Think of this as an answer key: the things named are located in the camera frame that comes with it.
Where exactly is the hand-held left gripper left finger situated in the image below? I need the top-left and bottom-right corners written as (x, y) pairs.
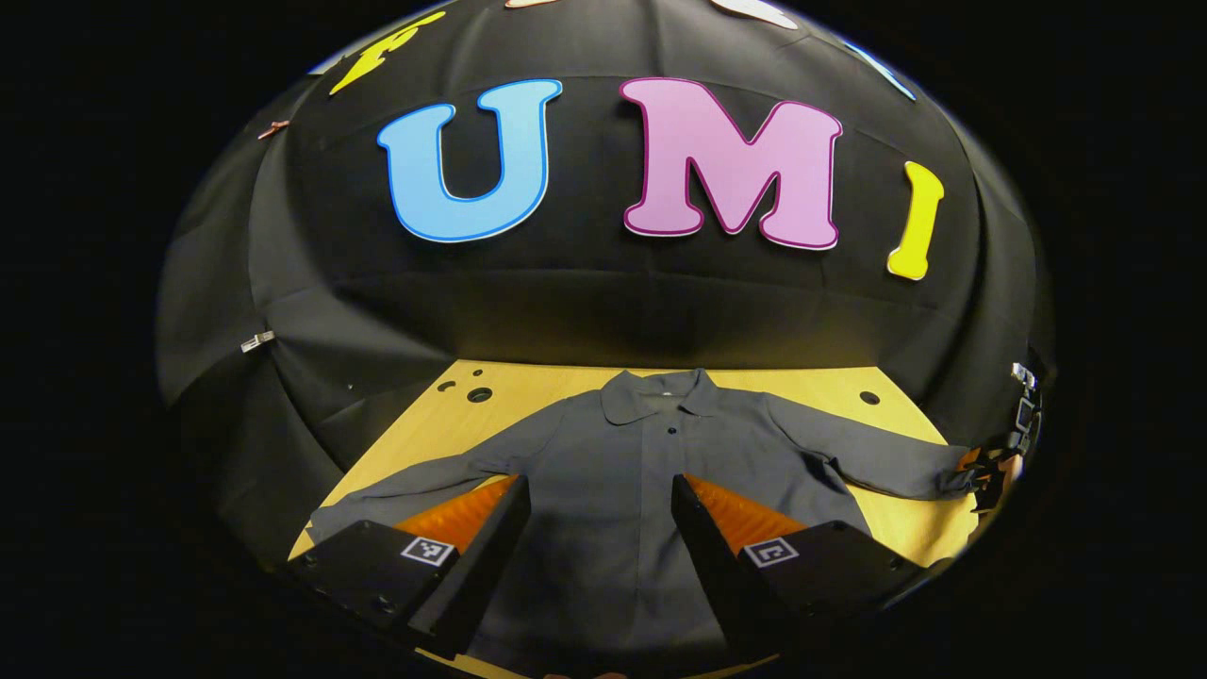
top-left (283, 474), bottom-right (532, 661)

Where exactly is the grey collared shirt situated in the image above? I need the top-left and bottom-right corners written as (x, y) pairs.
top-left (306, 368), bottom-right (982, 675)

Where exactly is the black backdrop cloth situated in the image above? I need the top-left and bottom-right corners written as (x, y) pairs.
top-left (156, 0), bottom-right (1055, 567)

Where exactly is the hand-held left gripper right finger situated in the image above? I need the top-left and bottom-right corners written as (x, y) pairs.
top-left (670, 473), bottom-right (930, 661)

